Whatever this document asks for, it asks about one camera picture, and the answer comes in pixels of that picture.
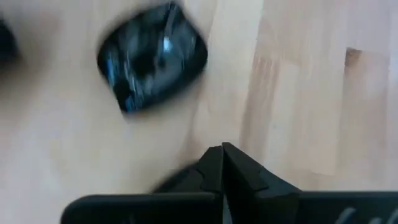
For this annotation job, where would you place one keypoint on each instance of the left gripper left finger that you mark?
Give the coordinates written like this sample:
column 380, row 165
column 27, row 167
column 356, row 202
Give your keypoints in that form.
column 155, row 208

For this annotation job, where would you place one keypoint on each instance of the wavy-edged black plate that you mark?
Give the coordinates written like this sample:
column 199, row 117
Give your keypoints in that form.
column 152, row 59

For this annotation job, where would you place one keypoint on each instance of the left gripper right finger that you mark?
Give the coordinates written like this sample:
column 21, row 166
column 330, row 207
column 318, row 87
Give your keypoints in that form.
column 280, row 205

